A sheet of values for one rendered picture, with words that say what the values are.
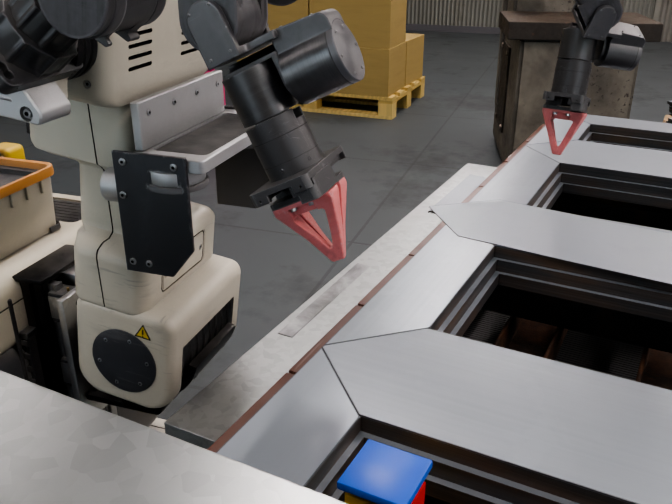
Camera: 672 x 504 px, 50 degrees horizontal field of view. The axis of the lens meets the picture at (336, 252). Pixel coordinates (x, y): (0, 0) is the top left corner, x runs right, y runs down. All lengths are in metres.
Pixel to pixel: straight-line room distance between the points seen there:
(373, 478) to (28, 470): 0.30
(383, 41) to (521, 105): 1.58
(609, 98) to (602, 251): 2.93
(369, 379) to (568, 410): 0.20
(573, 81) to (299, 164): 0.68
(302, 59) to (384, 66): 4.58
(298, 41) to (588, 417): 0.44
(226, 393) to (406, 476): 0.50
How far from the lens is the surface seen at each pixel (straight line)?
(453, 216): 1.15
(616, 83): 3.98
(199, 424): 1.01
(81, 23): 0.72
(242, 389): 1.07
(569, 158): 1.51
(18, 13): 0.79
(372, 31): 5.22
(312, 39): 0.65
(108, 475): 0.38
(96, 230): 1.05
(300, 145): 0.67
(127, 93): 0.93
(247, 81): 0.67
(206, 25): 0.66
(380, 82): 5.25
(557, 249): 1.07
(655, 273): 1.05
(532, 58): 3.87
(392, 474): 0.61
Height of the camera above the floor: 1.29
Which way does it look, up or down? 25 degrees down
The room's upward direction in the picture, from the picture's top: straight up
